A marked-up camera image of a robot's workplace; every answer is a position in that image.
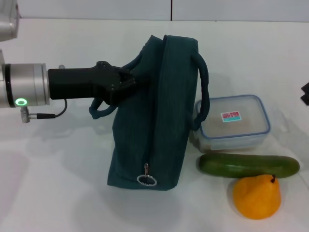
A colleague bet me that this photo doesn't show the orange pear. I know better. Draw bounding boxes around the orange pear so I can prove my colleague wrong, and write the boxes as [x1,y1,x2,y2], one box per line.
[232,174,282,220]

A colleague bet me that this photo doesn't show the teal blue fabric bag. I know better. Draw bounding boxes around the teal blue fabric bag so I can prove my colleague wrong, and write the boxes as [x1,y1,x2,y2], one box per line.
[88,34,210,191]

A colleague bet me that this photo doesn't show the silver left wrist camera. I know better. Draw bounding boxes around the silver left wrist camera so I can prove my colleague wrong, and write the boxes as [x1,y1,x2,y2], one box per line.
[0,0,19,42]

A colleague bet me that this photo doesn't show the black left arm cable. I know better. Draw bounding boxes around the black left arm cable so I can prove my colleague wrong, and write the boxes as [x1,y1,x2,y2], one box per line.
[20,98,68,124]

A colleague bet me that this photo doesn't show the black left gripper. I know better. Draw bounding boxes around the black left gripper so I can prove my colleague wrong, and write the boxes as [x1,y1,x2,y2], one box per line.
[47,61,151,106]

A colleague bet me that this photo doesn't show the green cucumber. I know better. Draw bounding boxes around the green cucumber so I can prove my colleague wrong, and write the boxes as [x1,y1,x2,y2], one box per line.
[198,153,300,179]

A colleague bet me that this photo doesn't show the clear blue-rimmed food container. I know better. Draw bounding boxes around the clear blue-rimmed food container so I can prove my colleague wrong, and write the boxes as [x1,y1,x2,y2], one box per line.
[189,94,271,153]

